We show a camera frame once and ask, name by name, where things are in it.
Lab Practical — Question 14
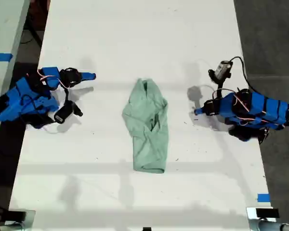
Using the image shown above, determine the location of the pale green T-shirt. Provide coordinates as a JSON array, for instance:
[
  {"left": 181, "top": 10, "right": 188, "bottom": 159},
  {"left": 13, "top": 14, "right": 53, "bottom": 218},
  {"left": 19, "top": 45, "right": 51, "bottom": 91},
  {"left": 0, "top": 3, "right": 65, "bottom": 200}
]
[{"left": 121, "top": 77, "right": 170, "bottom": 175}]

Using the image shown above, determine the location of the white side table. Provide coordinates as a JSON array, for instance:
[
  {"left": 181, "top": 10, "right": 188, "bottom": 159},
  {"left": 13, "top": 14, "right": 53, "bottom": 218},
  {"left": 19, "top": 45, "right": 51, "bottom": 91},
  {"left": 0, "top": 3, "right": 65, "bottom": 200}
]
[{"left": 0, "top": 0, "right": 31, "bottom": 156}]

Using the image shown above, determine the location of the square blue tape piece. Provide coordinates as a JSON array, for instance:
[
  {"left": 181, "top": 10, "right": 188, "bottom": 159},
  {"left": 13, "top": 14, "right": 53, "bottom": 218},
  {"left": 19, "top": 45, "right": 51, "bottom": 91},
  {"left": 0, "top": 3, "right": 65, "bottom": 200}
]
[{"left": 257, "top": 193, "right": 271, "bottom": 203}]

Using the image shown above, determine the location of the small black box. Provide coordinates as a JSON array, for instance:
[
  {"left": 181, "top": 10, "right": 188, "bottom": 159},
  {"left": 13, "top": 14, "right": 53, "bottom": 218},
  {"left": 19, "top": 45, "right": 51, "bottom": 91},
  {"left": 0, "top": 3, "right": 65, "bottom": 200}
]
[
  {"left": 8, "top": 211, "right": 27, "bottom": 221},
  {"left": 255, "top": 208, "right": 280, "bottom": 219}
]

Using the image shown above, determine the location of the grey metal pipe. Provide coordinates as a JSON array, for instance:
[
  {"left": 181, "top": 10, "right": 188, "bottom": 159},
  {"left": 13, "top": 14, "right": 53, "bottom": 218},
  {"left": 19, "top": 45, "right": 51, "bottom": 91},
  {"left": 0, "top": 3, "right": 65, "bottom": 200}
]
[
  {"left": 0, "top": 222, "right": 25, "bottom": 231},
  {"left": 257, "top": 219, "right": 289, "bottom": 231}
]

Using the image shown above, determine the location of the gripper black camera cable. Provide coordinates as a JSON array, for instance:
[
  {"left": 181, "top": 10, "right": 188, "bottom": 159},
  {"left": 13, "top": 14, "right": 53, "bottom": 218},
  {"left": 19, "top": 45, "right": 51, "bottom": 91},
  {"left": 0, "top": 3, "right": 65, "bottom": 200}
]
[
  {"left": 230, "top": 56, "right": 253, "bottom": 93},
  {"left": 21, "top": 88, "right": 70, "bottom": 126}
]

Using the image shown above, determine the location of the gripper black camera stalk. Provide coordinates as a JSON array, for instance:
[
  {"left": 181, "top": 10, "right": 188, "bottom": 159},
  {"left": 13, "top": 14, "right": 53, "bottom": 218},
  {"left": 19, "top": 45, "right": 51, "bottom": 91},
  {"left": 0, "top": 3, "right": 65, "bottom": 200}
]
[
  {"left": 66, "top": 101, "right": 84, "bottom": 117},
  {"left": 208, "top": 69, "right": 226, "bottom": 90}
]

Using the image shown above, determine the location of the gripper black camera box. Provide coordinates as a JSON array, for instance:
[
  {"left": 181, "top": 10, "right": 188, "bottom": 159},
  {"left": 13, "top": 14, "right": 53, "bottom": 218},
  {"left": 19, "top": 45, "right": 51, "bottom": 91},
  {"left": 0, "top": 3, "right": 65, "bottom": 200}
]
[
  {"left": 215, "top": 60, "right": 234, "bottom": 79},
  {"left": 53, "top": 105, "right": 74, "bottom": 125}
]

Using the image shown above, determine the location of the black floor cable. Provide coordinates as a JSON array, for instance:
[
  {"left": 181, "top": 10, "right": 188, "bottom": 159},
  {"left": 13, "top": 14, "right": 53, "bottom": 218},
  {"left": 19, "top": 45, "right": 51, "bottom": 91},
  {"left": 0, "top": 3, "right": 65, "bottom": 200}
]
[{"left": 20, "top": 28, "right": 43, "bottom": 48}]

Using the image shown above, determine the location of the metal table clamp bracket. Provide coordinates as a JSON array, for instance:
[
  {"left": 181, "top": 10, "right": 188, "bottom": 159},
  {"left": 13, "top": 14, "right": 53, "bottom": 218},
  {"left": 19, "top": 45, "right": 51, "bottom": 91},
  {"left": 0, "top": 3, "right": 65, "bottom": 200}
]
[
  {"left": 246, "top": 206, "right": 278, "bottom": 231},
  {"left": 8, "top": 209, "right": 37, "bottom": 231}
]

